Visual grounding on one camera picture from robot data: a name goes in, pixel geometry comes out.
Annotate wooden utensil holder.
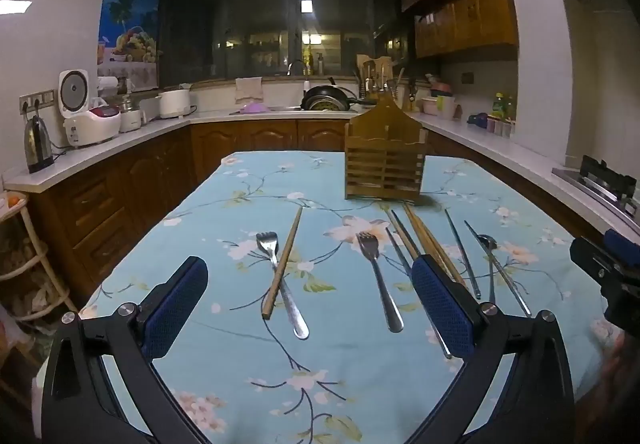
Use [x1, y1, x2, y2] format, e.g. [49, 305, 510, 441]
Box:
[344, 96, 428, 202]

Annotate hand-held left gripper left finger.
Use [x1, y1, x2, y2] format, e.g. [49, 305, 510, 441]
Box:
[40, 256, 210, 444]

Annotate black wok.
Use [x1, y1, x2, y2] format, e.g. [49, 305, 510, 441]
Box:
[301, 84, 376, 112]

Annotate white rice cooker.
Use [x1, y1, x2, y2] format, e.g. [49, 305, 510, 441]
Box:
[58, 70, 122, 148]

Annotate wooden knife block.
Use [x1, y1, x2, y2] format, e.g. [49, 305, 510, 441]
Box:
[356, 54, 396, 97]

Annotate white countertop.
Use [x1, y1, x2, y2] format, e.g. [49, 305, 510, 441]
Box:
[2, 106, 640, 237]

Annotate white electric pot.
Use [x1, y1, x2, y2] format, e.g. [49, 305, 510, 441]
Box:
[158, 88, 193, 119]

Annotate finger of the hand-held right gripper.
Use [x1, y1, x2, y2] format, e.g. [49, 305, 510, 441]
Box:
[570, 236, 640, 325]
[603, 229, 640, 269]

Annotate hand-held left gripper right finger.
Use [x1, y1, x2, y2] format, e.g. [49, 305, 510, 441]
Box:
[407, 254, 576, 444]

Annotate dark kitchen window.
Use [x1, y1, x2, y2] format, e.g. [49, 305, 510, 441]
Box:
[160, 0, 416, 87]

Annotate beige hanging towel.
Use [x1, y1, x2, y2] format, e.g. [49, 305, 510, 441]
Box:
[235, 78, 264, 105]

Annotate wall socket strip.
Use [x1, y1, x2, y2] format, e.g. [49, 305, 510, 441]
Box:
[19, 90, 56, 115]

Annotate metal chopstick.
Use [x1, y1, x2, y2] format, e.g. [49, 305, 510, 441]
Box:
[463, 220, 533, 318]
[444, 208, 483, 301]
[390, 209, 422, 259]
[385, 226, 453, 359]

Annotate small white cooking pot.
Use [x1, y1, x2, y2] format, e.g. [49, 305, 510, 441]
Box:
[119, 94, 147, 133]

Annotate white wire rack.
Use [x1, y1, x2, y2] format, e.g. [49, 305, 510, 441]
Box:
[0, 191, 71, 325]

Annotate steel electric kettle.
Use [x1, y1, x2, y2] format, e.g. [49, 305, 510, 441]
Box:
[24, 116, 55, 175]

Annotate person's right forearm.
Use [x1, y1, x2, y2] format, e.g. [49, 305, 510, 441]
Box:
[595, 329, 640, 405]

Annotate gas stove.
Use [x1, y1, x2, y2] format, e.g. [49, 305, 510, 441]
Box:
[552, 155, 640, 219]

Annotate blue floral tablecloth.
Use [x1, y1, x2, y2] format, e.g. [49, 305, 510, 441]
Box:
[77, 151, 623, 444]

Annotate wooden lower cabinets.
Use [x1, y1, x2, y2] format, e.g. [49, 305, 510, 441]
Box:
[27, 119, 616, 295]

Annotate wooden chopstick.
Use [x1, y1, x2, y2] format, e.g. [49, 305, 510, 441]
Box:
[383, 208, 420, 261]
[401, 204, 464, 287]
[261, 207, 304, 321]
[408, 204, 469, 283]

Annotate fruit and palm wall poster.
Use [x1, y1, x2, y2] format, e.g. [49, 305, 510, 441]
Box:
[97, 0, 163, 89]

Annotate metal spoon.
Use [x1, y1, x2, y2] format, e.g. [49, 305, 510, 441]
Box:
[477, 234, 498, 305]

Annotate metal fork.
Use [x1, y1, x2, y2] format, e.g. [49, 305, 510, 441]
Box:
[356, 232, 405, 333]
[256, 231, 310, 340]

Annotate row of small jars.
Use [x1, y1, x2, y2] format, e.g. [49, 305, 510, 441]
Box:
[486, 116, 516, 139]

